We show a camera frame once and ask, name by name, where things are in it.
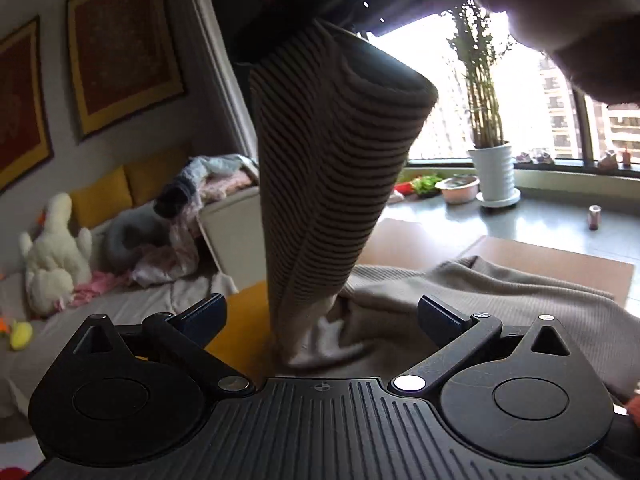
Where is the white plush duck toy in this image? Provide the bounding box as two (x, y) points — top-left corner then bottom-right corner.
(18, 193), (92, 316)

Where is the beige ribbed knit sweater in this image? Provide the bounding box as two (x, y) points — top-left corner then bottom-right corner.
(250, 21), (639, 396)

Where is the yellow plush toy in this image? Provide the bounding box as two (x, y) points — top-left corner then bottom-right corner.
(10, 322), (34, 351)

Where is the red round object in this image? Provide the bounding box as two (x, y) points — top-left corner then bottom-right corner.
(0, 467), (28, 480)

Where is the red gold framed picture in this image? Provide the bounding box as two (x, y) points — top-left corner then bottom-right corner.
(65, 0), (186, 139)
(0, 18), (54, 190)

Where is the small drink can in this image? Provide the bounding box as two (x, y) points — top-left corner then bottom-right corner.
(588, 205), (602, 231)

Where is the pile of clothes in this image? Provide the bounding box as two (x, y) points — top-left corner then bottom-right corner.
(131, 154), (259, 287)

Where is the tall green bamboo plant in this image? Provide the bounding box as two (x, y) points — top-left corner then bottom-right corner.
(447, 0), (513, 150)

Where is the white ribbed plant pot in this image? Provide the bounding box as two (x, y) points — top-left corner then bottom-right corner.
(469, 143), (521, 209)

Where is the yellow cushion left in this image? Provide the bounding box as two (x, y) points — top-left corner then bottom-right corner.
(70, 166), (134, 229)

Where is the green leafy tray plant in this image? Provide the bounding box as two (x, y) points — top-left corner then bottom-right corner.
(410, 174), (442, 198)

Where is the pink bowl planter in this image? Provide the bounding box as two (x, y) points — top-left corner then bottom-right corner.
(435, 174), (480, 205)

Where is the grey neck pillow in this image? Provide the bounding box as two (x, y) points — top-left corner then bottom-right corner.
(103, 203), (169, 273)

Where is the yellow cushion right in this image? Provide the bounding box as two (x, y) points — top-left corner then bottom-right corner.
(124, 144), (190, 207)

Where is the pink cloth on sofa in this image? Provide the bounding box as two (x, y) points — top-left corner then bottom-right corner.
(54, 271), (131, 312)

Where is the grey sofa bed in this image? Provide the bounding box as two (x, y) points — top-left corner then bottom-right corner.
(1, 186), (266, 440)

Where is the yellow cushion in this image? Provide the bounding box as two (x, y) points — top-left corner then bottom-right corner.
(70, 166), (134, 229)
(124, 144), (190, 207)

